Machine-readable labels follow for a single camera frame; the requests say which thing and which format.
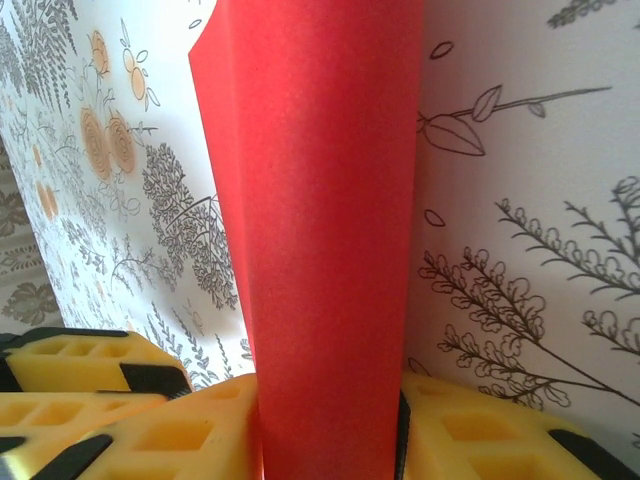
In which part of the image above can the floral table mat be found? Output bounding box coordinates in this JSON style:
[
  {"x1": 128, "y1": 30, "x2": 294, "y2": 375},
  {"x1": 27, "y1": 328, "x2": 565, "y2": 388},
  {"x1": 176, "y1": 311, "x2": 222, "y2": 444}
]
[{"x1": 0, "y1": 0, "x2": 640, "y2": 451}]

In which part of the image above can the red paper sheet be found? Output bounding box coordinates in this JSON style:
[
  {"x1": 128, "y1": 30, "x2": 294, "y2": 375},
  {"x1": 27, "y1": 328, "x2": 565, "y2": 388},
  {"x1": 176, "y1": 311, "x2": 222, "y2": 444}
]
[{"x1": 187, "y1": 0, "x2": 426, "y2": 480}]

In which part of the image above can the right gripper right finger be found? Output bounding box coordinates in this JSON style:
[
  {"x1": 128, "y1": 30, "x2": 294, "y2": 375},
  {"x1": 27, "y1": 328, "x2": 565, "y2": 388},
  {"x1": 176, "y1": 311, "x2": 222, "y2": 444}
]
[{"x1": 397, "y1": 371, "x2": 640, "y2": 480}]

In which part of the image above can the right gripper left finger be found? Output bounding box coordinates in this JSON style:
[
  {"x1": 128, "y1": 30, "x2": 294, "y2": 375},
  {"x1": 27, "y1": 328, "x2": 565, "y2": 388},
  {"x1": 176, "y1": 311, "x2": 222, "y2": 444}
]
[{"x1": 0, "y1": 372, "x2": 265, "y2": 480}]

